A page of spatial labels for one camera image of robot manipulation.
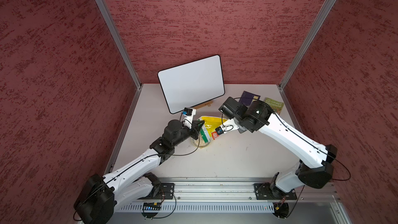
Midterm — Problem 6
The wooden board stand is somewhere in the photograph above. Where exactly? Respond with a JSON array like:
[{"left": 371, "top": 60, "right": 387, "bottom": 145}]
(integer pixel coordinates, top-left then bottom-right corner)
[{"left": 193, "top": 100, "right": 214, "bottom": 110}]

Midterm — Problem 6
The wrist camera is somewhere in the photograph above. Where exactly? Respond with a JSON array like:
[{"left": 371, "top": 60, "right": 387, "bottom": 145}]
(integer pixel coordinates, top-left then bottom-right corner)
[
  {"left": 215, "top": 119, "right": 239, "bottom": 135},
  {"left": 182, "top": 108, "right": 197, "bottom": 129}
]

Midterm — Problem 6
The yellow oats bag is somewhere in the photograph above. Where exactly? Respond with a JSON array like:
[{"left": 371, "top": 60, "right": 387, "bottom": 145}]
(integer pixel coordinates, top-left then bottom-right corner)
[{"left": 198, "top": 116, "right": 227, "bottom": 141}]

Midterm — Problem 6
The green illustrated book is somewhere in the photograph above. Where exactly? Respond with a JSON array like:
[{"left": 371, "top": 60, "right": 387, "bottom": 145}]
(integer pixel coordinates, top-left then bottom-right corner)
[{"left": 264, "top": 97, "right": 285, "bottom": 115}]

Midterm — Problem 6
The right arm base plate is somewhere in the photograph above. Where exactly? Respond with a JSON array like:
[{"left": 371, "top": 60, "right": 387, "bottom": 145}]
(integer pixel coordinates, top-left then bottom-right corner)
[{"left": 254, "top": 183, "right": 297, "bottom": 201}]

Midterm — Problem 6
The small circuit board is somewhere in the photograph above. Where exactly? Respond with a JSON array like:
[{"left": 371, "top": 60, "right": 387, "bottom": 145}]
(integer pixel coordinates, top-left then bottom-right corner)
[{"left": 142, "top": 202, "right": 162, "bottom": 212}]

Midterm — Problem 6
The left corner aluminium post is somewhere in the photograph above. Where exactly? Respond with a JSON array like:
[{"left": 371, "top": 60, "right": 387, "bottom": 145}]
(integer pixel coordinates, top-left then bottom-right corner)
[{"left": 95, "top": 0, "right": 142, "bottom": 90}]

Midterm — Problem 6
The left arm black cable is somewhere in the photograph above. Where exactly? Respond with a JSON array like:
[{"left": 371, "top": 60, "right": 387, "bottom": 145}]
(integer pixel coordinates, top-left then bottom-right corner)
[{"left": 73, "top": 111, "right": 203, "bottom": 222}]

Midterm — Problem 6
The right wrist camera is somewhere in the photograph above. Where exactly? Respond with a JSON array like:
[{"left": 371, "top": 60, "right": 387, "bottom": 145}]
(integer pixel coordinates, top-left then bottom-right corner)
[{"left": 215, "top": 119, "right": 239, "bottom": 135}]

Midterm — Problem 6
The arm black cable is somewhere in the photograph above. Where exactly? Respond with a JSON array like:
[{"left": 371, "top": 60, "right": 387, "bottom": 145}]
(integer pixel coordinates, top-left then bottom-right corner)
[
  {"left": 220, "top": 97, "right": 351, "bottom": 218},
  {"left": 73, "top": 111, "right": 203, "bottom": 222}
]

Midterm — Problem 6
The dark blue book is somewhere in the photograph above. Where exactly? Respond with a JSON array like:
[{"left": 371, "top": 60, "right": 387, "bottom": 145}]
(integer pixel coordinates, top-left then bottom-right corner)
[{"left": 239, "top": 91, "right": 261, "bottom": 107}]

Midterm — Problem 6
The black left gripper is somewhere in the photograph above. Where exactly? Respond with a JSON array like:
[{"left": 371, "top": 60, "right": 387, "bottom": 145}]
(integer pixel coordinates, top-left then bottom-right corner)
[{"left": 172, "top": 119, "right": 204, "bottom": 147}]

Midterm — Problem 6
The right corner aluminium post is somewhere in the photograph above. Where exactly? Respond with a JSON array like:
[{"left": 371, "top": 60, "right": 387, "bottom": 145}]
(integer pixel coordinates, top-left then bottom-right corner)
[{"left": 278, "top": 0, "right": 337, "bottom": 92}]

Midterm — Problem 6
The white board black frame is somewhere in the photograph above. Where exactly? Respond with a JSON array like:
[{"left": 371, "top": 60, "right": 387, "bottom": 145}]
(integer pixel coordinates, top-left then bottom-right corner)
[{"left": 157, "top": 55, "right": 225, "bottom": 114}]

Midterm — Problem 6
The aluminium frame rail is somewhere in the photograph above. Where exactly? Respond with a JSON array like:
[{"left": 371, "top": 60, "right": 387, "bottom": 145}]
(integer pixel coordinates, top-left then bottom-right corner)
[{"left": 159, "top": 177, "right": 341, "bottom": 203}]

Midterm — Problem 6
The perforated vent strip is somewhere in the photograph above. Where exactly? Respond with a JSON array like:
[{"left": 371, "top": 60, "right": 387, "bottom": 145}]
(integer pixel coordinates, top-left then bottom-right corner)
[{"left": 117, "top": 202, "right": 275, "bottom": 214}]

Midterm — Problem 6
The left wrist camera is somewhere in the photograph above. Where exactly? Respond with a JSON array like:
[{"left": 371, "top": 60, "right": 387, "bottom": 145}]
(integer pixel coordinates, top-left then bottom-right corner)
[{"left": 182, "top": 108, "right": 197, "bottom": 129}]

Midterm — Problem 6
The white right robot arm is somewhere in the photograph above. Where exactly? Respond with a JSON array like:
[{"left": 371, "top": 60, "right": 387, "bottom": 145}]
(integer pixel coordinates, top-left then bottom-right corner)
[{"left": 216, "top": 97, "right": 337, "bottom": 199}]

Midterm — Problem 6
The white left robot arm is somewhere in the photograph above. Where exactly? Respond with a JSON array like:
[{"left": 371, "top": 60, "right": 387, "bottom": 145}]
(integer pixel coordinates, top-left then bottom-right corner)
[{"left": 74, "top": 119, "right": 205, "bottom": 224}]

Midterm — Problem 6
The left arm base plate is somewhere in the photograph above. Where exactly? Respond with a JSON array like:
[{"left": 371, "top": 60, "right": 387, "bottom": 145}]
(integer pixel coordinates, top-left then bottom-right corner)
[{"left": 147, "top": 183, "right": 175, "bottom": 200}]

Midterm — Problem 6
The corner aluminium post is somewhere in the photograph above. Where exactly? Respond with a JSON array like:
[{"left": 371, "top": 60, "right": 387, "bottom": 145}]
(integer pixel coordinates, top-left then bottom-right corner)
[
  {"left": 95, "top": 0, "right": 142, "bottom": 90},
  {"left": 278, "top": 0, "right": 337, "bottom": 92}
]

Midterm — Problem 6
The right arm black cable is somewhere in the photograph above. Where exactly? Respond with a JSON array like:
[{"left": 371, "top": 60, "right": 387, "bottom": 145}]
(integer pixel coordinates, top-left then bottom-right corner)
[{"left": 220, "top": 97, "right": 351, "bottom": 218}]

